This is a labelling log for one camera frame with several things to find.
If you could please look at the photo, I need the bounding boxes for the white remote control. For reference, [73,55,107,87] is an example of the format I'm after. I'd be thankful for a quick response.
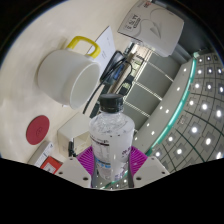
[28,141,54,168]

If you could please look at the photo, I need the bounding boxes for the white printed cardboard box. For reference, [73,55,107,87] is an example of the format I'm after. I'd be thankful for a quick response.
[116,0,185,58]

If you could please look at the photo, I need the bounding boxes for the white mug with yellow handle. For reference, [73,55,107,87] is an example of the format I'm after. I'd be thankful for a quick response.
[36,35,102,111]

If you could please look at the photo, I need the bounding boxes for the white paper sheet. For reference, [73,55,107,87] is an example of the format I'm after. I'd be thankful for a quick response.
[87,25,116,68]

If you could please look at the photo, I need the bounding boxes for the clear plastic water bottle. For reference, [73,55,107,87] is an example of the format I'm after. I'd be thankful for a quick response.
[88,93,136,183]

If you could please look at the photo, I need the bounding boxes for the black desk telephone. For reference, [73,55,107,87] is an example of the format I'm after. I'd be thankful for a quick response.
[82,49,134,114]

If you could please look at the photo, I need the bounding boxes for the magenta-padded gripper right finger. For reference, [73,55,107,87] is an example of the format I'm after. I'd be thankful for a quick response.
[127,145,170,189]

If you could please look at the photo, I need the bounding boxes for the beige compartment organizer box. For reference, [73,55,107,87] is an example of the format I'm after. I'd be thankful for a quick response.
[57,113,93,158]

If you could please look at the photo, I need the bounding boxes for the flat round red coaster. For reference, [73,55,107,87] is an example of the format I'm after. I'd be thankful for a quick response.
[25,114,51,146]

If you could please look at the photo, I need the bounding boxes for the recessed ceiling lights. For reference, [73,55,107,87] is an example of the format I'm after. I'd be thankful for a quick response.
[146,54,224,174]

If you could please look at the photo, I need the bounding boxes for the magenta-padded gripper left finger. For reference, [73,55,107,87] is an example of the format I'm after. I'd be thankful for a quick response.
[54,145,98,189]

